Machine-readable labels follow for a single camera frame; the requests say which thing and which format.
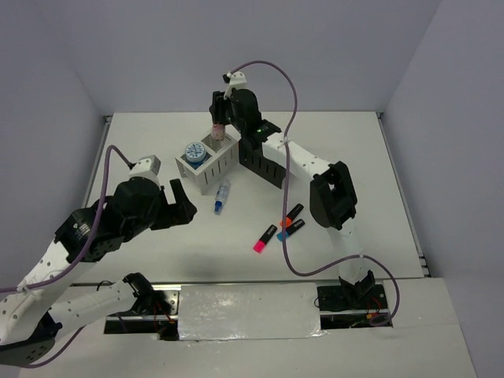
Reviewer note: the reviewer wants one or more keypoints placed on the pink highlighter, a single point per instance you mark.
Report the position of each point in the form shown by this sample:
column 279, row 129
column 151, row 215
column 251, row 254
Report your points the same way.
column 264, row 239

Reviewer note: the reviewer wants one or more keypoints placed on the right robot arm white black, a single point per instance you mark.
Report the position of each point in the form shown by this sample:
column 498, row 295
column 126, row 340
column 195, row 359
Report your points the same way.
column 265, row 150

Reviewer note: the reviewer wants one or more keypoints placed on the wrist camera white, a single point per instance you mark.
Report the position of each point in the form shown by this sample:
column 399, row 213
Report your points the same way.
column 235, row 81
column 147, row 168

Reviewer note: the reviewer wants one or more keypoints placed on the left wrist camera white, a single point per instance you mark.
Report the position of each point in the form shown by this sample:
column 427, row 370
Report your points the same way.
column 147, row 168

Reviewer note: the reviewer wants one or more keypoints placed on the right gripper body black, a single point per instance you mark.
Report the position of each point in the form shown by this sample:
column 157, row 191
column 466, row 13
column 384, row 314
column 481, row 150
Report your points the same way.
column 236, row 123

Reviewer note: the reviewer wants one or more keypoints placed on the white two-slot organizer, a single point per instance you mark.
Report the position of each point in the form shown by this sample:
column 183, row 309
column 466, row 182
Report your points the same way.
column 222, row 157

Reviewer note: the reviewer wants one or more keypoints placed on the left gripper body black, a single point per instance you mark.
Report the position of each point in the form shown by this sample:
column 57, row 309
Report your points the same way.
column 160, row 216

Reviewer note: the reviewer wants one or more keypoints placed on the orange highlighter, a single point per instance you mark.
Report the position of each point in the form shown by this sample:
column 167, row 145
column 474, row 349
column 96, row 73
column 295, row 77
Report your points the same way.
column 291, row 215

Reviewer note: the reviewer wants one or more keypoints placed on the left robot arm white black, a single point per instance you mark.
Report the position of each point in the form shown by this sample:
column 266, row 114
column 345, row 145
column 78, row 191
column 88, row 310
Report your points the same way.
column 34, row 318

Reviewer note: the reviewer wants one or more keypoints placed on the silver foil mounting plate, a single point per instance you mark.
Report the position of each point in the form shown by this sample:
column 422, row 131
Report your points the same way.
column 251, row 312

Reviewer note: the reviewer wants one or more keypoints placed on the blue highlighter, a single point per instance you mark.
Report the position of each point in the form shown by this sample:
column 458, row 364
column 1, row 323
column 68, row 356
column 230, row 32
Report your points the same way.
column 291, row 229

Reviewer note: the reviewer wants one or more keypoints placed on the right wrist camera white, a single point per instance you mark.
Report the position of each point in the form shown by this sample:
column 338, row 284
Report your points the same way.
column 235, row 81

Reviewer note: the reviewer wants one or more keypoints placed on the black two-slot organizer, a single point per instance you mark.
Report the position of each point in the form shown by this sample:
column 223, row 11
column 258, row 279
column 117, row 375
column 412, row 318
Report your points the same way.
column 257, row 163

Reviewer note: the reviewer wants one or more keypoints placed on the clear blue-capped glue tube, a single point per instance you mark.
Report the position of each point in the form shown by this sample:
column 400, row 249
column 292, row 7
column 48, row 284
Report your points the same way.
column 221, row 196

